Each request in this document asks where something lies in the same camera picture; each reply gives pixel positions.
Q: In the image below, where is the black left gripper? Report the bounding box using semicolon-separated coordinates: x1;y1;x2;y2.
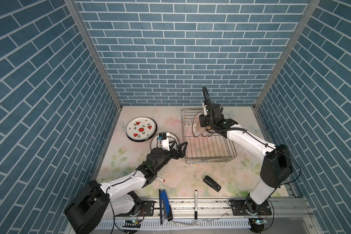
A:
153;140;187;174

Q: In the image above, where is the floral patterned plate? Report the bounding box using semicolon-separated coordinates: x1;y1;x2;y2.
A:
150;132;179;150
201;126;215;137

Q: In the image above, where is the black rimmed cream plate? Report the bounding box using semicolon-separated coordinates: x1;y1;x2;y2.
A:
125;116;158;143

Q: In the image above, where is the watermelon pattern white plate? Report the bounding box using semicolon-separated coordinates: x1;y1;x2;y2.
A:
126;116;158;141

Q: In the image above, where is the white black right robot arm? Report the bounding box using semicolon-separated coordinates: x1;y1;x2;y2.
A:
199;101;293;214

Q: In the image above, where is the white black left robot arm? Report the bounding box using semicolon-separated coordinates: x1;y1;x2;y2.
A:
64;142;188;234

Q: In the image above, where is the orange sunburst white plate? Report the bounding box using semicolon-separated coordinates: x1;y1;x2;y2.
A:
192;112;204;137

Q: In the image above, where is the red white marker pen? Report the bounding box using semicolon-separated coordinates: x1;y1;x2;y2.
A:
156;177;165;183

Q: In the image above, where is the black stapler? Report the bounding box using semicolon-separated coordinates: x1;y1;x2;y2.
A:
203;176;221;193

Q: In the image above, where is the black white marker pen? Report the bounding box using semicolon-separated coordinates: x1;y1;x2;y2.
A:
194;190;198;220

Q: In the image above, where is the blue black box cutter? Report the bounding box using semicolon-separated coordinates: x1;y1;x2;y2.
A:
159;189;173;225

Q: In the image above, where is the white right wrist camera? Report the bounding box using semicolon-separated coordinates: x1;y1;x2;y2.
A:
202;102;208;116

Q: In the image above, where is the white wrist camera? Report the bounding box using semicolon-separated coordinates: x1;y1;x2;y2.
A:
202;102;208;116
157;132;170;151

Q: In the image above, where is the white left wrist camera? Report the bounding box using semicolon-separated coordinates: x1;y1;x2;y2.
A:
157;132;170;151

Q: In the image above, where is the chrome wire dish rack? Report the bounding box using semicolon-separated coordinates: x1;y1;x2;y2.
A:
181;108;237;164

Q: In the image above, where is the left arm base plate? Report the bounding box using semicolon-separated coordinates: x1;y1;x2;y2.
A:
130;200;155;217

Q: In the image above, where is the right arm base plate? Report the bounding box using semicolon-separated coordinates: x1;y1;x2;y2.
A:
228;199;273;216

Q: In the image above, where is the white slotted cable duct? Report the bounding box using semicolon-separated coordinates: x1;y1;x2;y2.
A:
96;218;252;231

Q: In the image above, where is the aluminium front rail frame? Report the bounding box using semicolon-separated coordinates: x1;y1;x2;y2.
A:
89;197;322;234

